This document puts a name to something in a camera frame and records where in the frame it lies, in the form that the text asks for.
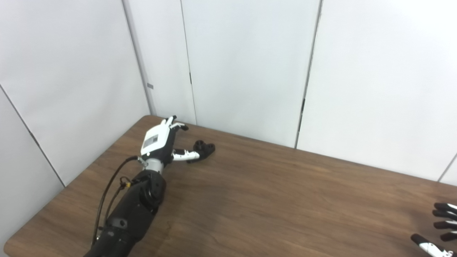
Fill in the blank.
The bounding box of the black and white right hand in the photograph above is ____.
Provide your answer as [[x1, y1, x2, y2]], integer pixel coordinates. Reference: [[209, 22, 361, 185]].
[[411, 202, 457, 257]]

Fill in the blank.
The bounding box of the black and white left hand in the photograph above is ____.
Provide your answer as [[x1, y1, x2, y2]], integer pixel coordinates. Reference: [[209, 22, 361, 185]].
[[140, 115, 200, 168]]

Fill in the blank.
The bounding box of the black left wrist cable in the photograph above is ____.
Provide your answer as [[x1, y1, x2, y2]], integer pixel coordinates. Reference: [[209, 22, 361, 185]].
[[91, 156, 144, 247]]

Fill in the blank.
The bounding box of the black plastic holder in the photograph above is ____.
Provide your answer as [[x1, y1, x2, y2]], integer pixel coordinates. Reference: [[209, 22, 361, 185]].
[[186, 140, 216, 164]]

